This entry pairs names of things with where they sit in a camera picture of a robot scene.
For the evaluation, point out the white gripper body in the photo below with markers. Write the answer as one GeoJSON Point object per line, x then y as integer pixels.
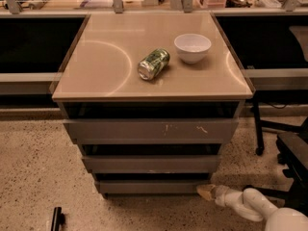
{"type": "Point", "coordinates": [220, 194]}

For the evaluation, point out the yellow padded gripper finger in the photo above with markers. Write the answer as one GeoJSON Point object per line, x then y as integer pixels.
{"type": "Point", "coordinates": [206, 191]}

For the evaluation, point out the grey bottom drawer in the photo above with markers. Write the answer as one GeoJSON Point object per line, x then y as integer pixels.
{"type": "Point", "coordinates": [150, 187]}

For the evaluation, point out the grey drawer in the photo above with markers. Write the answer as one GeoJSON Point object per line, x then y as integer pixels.
{"type": "Point", "coordinates": [150, 187]}
{"type": "Point", "coordinates": [151, 131]}
{"type": "Point", "coordinates": [152, 164]}

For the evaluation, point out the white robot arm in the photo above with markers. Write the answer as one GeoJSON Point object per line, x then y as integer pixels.
{"type": "Point", "coordinates": [253, 205]}

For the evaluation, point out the grey drawer cabinet with top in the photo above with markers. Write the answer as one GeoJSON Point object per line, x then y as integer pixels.
{"type": "Point", "coordinates": [101, 81]}

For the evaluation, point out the grey middle drawer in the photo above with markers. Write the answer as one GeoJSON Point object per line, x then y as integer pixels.
{"type": "Point", "coordinates": [152, 164]}

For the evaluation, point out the grey top drawer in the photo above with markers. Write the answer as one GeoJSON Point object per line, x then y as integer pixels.
{"type": "Point", "coordinates": [151, 131]}

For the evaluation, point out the black table leg with caster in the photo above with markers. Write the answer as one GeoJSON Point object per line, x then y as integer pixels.
{"type": "Point", "coordinates": [258, 126]}

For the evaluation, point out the black office chair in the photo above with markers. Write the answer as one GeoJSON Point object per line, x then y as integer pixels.
{"type": "Point", "coordinates": [293, 152]}

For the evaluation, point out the green soda can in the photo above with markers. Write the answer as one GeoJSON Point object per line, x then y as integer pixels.
{"type": "Point", "coordinates": [152, 64]}

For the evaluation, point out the white bowl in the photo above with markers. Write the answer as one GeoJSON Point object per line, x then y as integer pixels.
{"type": "Point", "coordinates": [192, 48]}

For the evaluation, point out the black object on floor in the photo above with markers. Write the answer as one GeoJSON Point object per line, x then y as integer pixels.
{"type": "Point", "coordinates": [58, 219]}

